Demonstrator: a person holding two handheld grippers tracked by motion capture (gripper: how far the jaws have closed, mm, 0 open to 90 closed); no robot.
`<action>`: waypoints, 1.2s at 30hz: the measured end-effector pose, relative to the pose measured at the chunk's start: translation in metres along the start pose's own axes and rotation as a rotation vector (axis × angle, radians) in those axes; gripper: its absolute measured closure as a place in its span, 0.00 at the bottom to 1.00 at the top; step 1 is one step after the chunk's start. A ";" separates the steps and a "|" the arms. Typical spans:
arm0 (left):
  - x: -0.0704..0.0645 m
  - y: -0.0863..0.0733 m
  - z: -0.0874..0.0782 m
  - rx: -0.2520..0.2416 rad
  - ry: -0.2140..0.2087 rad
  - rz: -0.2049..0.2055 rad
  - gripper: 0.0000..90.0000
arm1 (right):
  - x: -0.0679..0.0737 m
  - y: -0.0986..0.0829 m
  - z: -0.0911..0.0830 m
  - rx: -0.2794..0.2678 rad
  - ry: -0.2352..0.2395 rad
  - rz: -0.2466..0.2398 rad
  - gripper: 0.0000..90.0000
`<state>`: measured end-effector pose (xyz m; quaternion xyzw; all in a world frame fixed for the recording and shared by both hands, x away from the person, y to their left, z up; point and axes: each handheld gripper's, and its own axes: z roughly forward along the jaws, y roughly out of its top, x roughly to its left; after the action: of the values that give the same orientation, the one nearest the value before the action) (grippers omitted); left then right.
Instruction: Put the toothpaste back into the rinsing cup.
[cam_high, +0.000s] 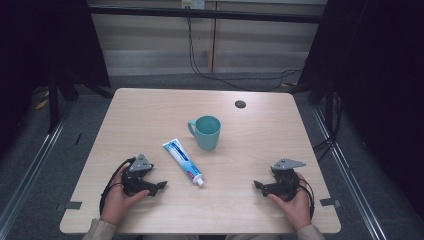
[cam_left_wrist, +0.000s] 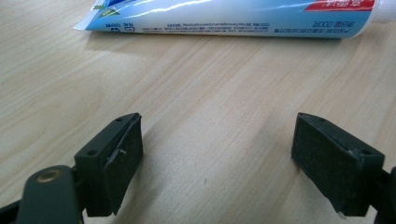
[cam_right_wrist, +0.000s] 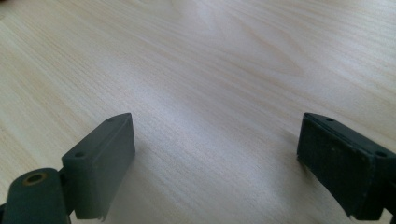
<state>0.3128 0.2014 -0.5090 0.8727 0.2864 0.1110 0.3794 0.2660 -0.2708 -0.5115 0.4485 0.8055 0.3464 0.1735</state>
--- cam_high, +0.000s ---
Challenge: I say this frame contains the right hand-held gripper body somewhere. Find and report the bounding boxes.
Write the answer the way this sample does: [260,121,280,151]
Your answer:
[264,157,307,201]

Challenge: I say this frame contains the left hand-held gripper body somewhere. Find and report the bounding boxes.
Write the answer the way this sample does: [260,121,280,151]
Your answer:
[121,153,159,198]

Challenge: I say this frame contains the white and blue toothpaste tube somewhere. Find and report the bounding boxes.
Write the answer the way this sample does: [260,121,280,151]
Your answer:
[162,137,205,187]

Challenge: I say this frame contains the teal cup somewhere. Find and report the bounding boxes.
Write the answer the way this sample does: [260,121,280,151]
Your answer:
[187,115,222,151]

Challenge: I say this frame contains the person's right hand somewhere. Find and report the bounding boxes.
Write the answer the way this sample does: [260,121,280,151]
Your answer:
[267,171,313,231]

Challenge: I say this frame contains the person's left hand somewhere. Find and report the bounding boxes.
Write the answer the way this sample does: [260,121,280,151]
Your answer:
[100,163,151,227]

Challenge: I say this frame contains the grey tape piece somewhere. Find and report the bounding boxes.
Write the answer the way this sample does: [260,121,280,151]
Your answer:
[319,197,342,208]
[64,200,83,211]

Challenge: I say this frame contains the black metal stand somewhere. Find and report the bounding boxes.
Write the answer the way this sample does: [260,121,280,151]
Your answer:
[47,71,115,134]

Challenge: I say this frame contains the yellow floor tape piece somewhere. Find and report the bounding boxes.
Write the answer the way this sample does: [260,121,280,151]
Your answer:
[34,97,50,111]

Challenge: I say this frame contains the black curtain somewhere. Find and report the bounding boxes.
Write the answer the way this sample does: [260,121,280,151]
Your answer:
[297,0,424,211]
[0,0,112,158]

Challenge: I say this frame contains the black horizontal bar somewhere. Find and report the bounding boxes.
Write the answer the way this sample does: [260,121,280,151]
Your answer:
[87,4,327,25]

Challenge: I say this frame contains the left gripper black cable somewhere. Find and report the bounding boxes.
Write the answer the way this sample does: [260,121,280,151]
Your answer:
[98,156,137,216]

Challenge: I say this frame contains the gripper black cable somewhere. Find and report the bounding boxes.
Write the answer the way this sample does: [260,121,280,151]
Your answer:
[297,177,316,220]
[98,156,137,216]

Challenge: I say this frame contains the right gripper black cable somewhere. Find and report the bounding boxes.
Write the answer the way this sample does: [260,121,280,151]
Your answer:
[297,177,316,220]

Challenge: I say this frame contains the black floor cables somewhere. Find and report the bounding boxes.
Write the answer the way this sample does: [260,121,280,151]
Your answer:
[312,92,345,162]

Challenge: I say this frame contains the metal floor rail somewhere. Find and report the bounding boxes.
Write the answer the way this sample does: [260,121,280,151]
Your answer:
[0,101,75,231]
[310,105,388,240]

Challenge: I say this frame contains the black wall cable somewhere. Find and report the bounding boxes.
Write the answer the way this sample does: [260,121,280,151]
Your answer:
[185,15,304,93]

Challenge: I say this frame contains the white wall power outlet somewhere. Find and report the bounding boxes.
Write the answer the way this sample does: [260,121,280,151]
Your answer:
[181,0,206,10]

